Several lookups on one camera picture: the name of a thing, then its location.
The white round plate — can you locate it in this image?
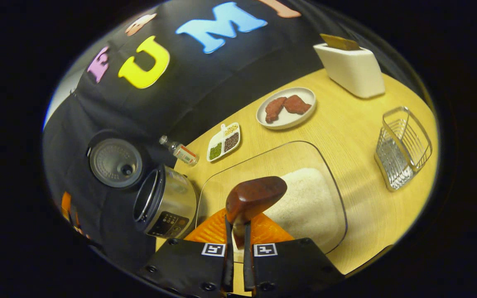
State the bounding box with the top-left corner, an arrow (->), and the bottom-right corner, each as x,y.
256,87 -> 317,130

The red-brown meat piece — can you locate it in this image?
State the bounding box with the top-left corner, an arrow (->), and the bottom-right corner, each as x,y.
283,95 -> 312,115
265,97 -> 287,123

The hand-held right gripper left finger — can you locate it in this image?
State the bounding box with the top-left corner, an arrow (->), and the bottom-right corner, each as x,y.
137,208 -> 235,296

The grey and silver rice cooker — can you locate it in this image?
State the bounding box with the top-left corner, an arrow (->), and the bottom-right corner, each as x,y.
86,130 -> 198,239

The white divided bean dish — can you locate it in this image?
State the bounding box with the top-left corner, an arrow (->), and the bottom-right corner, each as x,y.
207,123 -> 241,162

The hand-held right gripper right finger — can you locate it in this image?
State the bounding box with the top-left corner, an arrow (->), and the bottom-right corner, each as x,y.
243,211 -> 345,296

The metal wire chopstick holder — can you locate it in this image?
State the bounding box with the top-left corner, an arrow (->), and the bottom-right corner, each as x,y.
374,106 -> 433,192

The clear glass tray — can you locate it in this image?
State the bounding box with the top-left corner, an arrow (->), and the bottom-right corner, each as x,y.
196,141 -> 348,255

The brown wooden spoon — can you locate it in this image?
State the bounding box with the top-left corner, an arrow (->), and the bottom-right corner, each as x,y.
225,176 -> 288,249

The brown toast slice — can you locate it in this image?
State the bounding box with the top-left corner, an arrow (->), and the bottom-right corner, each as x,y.
320,34 -> 361,51

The small clear glass bottle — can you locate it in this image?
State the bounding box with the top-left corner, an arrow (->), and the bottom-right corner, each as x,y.
159,135 -> 200,167

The white toaster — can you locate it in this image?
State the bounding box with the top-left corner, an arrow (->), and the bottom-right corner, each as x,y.
313,41 -> 386,99

